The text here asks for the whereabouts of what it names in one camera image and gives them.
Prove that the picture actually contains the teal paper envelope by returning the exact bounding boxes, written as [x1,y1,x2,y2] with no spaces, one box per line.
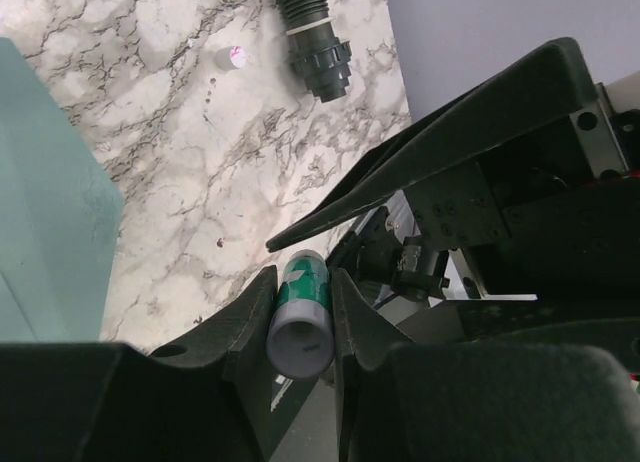
[1,38,124,343]

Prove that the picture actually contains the green white glue stick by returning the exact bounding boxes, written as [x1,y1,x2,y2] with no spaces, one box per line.
[266,250,334,380]

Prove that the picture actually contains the black corrugated hose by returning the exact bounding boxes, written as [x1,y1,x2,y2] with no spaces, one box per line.
[272,0,354,104]

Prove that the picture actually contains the white glue stick cap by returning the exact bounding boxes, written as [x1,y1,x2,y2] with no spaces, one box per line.
[215,45,247,71]

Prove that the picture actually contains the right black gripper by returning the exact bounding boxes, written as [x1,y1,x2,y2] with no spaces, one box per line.
[266,37,639,342]

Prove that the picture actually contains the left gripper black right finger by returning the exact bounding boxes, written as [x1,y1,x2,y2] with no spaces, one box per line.
[331,269,413,377]

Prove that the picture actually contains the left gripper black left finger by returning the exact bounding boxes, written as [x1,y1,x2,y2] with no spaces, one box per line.
[149,265,278,382]

